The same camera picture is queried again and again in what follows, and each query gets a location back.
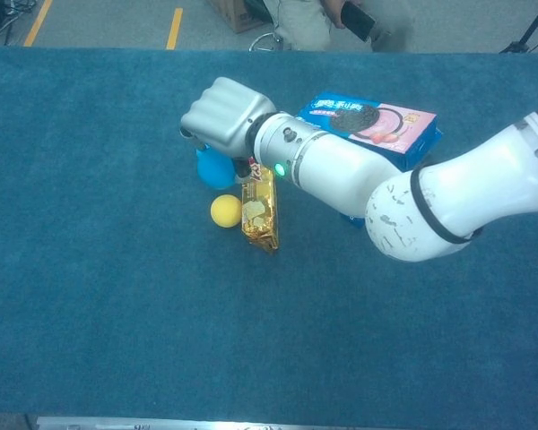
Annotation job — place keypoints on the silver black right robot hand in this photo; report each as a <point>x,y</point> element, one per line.
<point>228,116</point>

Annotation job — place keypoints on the large blue ball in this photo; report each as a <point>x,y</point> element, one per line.
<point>215,172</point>

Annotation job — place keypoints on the yellow ball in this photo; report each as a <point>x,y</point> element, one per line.
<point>226,210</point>

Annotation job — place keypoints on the gold foil wafer packet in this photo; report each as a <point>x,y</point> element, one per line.
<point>260,215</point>

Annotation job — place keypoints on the blue pink Oreo cookie box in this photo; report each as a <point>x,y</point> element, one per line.
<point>399,130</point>

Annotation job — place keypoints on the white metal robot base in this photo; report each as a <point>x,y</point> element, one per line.
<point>116,423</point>

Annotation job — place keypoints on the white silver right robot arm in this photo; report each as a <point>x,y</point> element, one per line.
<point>341,165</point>

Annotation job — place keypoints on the brown cardboard box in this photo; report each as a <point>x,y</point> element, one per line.
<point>233,15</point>

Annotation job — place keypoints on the seated person in khaki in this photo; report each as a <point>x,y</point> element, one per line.
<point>300,22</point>

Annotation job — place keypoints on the black smartphone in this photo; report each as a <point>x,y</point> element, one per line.
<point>358,20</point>

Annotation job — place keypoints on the teal blue table carpet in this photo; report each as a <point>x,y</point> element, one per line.
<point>72,269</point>

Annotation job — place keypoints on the black tripod stand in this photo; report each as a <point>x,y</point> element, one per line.
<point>515,47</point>

